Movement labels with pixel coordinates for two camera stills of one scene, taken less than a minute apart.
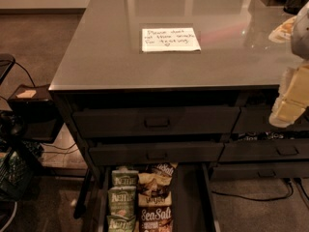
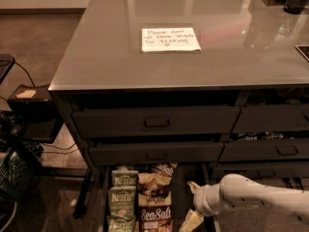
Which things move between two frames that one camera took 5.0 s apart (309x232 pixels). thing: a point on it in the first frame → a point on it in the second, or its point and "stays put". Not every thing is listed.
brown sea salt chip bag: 155,218 stays put
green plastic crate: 16,176 stays put
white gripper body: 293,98 → 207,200
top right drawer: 256,119 stays put
